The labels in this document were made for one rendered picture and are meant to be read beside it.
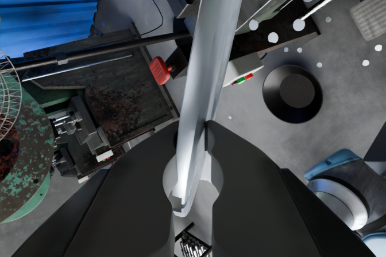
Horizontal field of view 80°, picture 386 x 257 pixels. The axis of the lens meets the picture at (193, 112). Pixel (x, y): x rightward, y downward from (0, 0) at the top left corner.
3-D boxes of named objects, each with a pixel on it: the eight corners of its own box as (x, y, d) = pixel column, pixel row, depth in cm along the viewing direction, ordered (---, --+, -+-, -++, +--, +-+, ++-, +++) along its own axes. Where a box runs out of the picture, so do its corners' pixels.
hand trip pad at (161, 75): (188, 70, 66) (167, 77, 61) (178, 80, 70) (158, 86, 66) (177, 49, 66) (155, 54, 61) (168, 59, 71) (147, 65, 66)
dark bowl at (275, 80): (341, 107, 104) (336, 113, 100) (285, 125, 128) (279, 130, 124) (308, 49, 105) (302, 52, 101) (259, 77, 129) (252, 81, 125)
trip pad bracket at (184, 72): (232, 51, 73) (186, 65, 61) (213, 66, 80) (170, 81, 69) (223, 34, 73) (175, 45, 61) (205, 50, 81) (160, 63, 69)
